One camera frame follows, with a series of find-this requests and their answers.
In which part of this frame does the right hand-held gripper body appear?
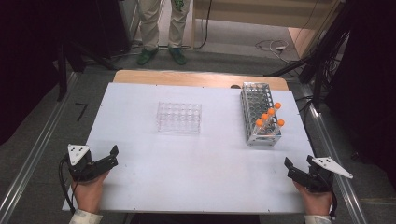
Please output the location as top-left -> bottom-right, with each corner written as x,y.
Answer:
307,156 -> 354,194

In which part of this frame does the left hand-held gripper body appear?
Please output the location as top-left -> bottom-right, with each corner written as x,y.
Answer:
65,144 -> 110,183

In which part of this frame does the clear plastic tube rack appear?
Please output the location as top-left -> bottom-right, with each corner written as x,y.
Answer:
156,101 -> 203,135

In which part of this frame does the white metal tube rack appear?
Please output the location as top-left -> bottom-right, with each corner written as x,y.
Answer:
239,81 -> 283,147

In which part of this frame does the person's right hand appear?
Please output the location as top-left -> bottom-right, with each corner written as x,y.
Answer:
293,181 -> 333,217

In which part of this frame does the person's left hand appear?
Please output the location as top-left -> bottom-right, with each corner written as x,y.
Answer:
71,171 -> 110,215

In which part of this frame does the black metal stand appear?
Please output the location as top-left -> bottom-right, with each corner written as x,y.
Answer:
56,39 -> 120,103

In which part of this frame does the white board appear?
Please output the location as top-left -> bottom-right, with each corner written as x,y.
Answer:
62,82 -> 334,216

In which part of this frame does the wooden table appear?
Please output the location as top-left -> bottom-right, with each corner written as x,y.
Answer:
112,69 -> 290,91

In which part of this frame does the black curtain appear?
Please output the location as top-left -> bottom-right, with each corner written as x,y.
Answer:
0,0 -> 101,146
323,0 -> 396,188

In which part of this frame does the dark cabinet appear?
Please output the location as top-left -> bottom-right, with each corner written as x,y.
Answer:
92,0 -> 140,59

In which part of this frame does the light wooden furniture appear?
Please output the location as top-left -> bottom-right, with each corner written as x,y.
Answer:
191,0 -> 344,59

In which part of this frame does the right hand-held gripper cable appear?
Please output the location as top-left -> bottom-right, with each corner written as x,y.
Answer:
329,186 -> 339,218

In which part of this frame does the hand-held gripper cable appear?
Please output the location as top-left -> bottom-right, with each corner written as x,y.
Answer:
58,154 -> 78,216
329,186 -> 339,218

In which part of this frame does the left hand-held gripper cable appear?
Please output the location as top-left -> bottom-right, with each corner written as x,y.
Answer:
58,154 -> 78,216

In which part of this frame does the aluminium floor rail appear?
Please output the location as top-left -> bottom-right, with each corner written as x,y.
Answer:
0,72 -> 79,224
298,83 -> 369,224

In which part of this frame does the black stand with cables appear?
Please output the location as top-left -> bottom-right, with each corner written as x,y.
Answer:
264,0 -> 353,110

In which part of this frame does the white cable with plug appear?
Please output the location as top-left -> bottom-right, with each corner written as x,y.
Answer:
254,39 -> 294,63

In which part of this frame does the black hanging cable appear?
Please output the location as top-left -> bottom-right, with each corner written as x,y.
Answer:
197,0 -> 213,50

